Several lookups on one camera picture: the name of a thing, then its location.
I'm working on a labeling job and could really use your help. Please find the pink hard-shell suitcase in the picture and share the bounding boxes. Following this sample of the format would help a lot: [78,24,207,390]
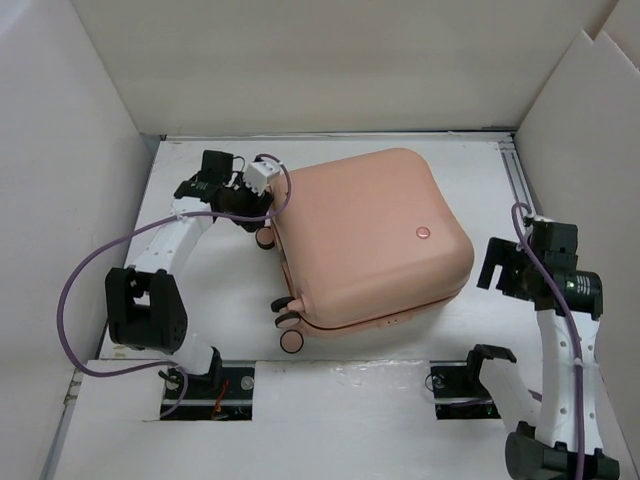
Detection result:
[256,148,474,354]

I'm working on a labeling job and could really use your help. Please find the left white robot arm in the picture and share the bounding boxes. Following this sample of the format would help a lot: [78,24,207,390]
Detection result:
[105,150,286,397]

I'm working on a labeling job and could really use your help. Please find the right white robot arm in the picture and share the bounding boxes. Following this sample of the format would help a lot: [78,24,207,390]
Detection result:
[462,214,621,479]

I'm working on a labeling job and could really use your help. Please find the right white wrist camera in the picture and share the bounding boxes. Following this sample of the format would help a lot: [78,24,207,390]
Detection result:
[522,213,553,227]

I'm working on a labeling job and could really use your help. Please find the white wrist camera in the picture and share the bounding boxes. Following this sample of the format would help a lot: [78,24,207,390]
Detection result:
[243,160,281,196]
[522,213,553,227]

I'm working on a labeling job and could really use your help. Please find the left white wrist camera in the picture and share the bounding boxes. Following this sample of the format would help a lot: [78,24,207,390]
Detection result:
[243,160,281,196]

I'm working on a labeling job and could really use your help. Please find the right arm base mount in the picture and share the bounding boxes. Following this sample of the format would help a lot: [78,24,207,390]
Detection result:
[424,361,500,420]

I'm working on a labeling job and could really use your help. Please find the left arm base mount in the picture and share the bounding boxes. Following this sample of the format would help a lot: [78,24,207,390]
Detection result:
[160,361,255,422]

